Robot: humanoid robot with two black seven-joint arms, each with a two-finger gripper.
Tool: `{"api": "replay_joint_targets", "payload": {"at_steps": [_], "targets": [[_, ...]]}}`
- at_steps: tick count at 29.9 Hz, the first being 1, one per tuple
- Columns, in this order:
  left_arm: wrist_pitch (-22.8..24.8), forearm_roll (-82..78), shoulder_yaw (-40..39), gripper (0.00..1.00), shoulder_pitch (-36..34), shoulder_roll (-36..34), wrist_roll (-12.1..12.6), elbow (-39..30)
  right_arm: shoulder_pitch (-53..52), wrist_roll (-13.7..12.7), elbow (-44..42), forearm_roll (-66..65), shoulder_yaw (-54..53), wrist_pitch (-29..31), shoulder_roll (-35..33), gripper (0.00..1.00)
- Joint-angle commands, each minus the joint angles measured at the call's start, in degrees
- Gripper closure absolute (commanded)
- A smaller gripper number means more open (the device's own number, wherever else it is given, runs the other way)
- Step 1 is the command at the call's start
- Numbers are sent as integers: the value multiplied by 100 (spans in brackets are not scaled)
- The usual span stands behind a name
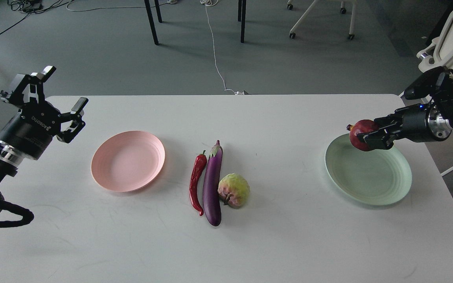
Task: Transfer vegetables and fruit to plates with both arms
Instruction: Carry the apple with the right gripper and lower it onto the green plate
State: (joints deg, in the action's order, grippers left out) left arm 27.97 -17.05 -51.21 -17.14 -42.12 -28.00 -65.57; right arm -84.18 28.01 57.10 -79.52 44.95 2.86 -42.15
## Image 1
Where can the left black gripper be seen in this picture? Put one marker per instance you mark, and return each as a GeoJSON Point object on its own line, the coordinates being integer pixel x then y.
{"type": "Point", "coordinates": [31, 130]}

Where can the green custard apple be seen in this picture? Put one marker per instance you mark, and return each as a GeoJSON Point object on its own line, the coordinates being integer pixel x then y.
{"type": "Point", "coordinates": [234, 190]}

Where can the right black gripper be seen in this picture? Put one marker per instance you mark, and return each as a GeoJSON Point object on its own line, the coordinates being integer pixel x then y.
{"type": "Point", "coordinates": [410, 122]}

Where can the pink plate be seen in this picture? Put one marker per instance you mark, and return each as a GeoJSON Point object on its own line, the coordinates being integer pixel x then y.
{"type": "Point", "coordinates": [128, 161]}

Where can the black table legs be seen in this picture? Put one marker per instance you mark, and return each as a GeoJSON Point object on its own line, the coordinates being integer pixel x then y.
{"type": "Point", "coordinates": [154, 14]}

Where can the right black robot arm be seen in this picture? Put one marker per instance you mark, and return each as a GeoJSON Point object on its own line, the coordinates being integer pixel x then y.
{"type": "Point", "coordinates": [437, 83]}

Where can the purple eggplant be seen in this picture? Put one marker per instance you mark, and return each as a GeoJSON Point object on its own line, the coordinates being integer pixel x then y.
{"type": "Point", "coordinates": [212, 207]}

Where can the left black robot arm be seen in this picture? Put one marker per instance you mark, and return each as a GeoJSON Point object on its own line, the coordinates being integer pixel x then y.
{"type": "Point", "coordinates": [12, 215]}

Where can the green plate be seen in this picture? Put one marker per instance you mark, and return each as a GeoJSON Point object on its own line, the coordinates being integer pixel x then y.
{"type": "Point", "coordinates": [375, 178]}

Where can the red chili pepper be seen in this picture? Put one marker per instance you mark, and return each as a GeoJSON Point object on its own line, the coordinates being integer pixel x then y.
{"type": "Point", "coordinates": [197, 171]}

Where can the red pomegranate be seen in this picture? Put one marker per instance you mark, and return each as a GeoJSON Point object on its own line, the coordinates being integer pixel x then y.
{"type": "Point", "coordinates": [361, 127]}

